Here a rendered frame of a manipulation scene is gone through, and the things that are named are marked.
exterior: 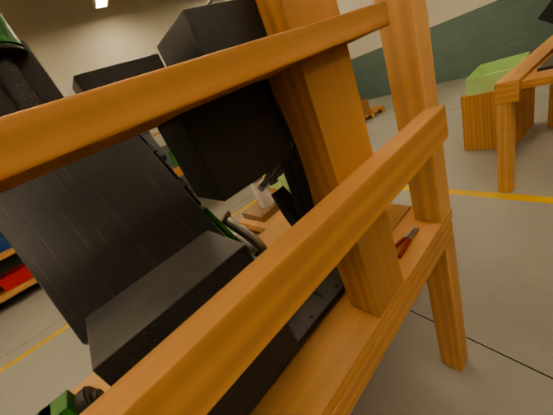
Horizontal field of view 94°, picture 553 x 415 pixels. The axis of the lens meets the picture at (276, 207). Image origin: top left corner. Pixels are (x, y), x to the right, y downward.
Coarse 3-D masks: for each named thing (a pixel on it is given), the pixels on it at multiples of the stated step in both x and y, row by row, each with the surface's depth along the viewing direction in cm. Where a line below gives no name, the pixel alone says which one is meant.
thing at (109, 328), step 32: (192, 256) 56; (224, 256) 50; (128, 288) 54; (160, 288) 49; (192, 288) 46; (96, 320) 48; (128, 320) 44; (160, 320) 42; (96, 352) 40; (128, 352) 40; (288, 352) 62; (256, 384) 57
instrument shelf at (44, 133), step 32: (288, 32) 34; (320, 32) 38; (352, 32) 43; (192, 64) 27; (224, 64) 29; (256, 64) 32; (288, 64) 35; (96, 96) 22; (128, 96) 24; (160, 96) 25; (192, 96) 27; (0, 128) 19; (32, 128) 20; (64, 128) 21; (96, 128) 22; (128, 128) 24; (0, 160) 19; (32, 160) 20; (64, 160) 26; (0, 192) 34
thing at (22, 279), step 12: (0, 240) 408; (0, 252) 411; (12, 252) 412; (24, 264) 459; (12, 276) 423; (24, 276) 431; (0, 288) 441; (12, 288) 425; (24, 288) 427; (0, 300) 412
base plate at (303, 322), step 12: (336, 276) 82; (324, 288) 80; (336, 288) 78; (312, 300) 78; (324, 300) 76; (336, 300) 76; (300, 312) 75; (312, 312) 74; (324, 312) 73; (300, 324) 72; (312, 324) 70; (300, 336) 68
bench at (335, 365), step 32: (416, 224) 92; (448, 224) 93; (416, 256) 79; (448, 256) 96; (416, 288) 80; (448, 288) 101; (352, 320) 69; (384, 320) 67; (448, 320) 111; (320, 352) 65; (352, 352) 62; (384, 352) 70; (448, 352) 122; (288, 384) 61; (320, 384) 58; (352, 384) 61
